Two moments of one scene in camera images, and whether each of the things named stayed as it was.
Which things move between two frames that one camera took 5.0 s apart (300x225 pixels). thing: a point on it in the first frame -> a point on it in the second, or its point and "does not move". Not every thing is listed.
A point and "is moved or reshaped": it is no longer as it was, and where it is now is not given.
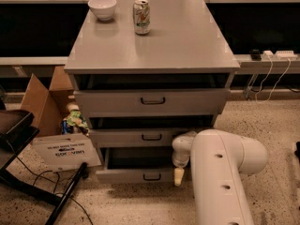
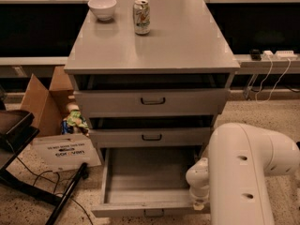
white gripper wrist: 181,161 -> 199,195
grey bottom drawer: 142,165 is moved or reshaped
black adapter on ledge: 255,54 does not move
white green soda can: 142,16 does not move
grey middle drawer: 144,137 does not move
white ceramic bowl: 103,7 does not move
